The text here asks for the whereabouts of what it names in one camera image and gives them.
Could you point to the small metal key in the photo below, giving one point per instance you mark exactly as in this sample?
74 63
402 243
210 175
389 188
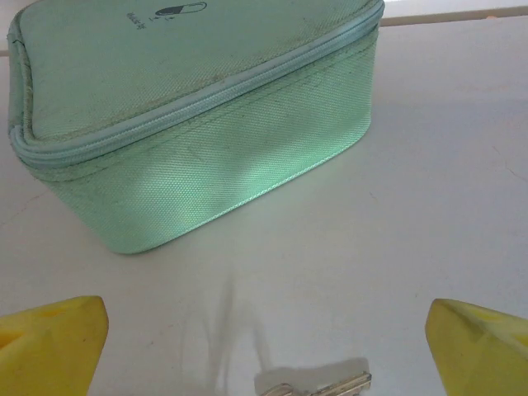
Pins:
321 385

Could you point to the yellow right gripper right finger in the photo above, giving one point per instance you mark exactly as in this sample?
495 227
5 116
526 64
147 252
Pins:
491 354

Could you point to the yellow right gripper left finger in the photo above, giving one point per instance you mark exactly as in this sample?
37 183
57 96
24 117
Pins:
45 350

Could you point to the mint green zippered pouch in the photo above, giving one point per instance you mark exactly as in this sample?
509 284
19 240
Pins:
185 123

